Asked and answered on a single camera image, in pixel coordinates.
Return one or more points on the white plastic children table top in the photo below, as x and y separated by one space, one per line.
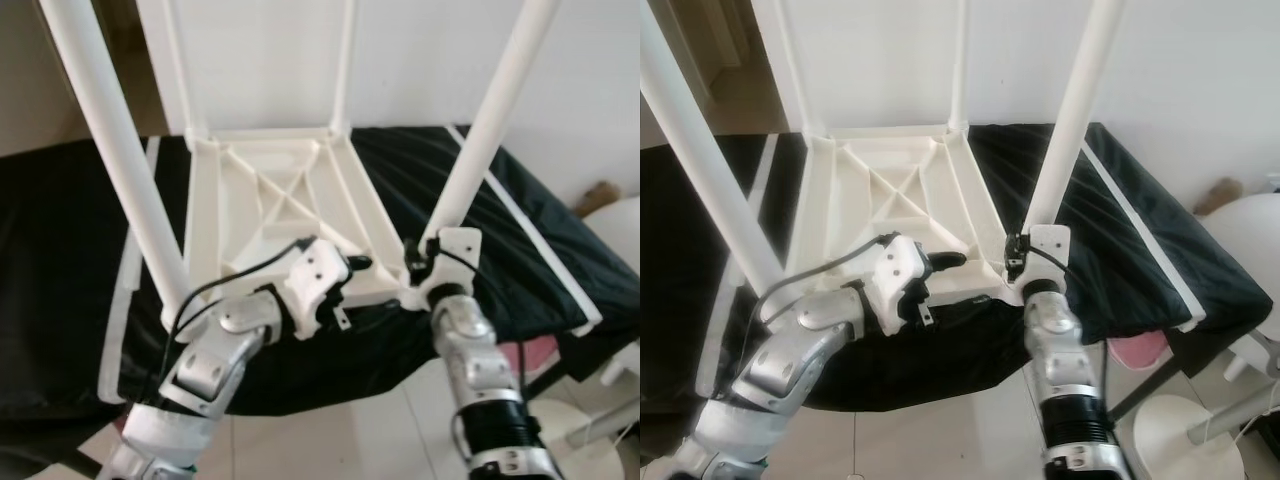
890 200
280 200

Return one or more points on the pink plastic object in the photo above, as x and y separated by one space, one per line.
1140 348
530 352

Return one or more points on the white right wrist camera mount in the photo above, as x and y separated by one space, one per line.
1045 255
455 260

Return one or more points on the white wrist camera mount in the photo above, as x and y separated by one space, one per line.
455 260
315 280
1045 255
898 275

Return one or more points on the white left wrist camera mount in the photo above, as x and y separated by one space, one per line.
898 275
315 280

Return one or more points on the brown wooden door frame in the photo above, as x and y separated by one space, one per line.
720 50
130 50

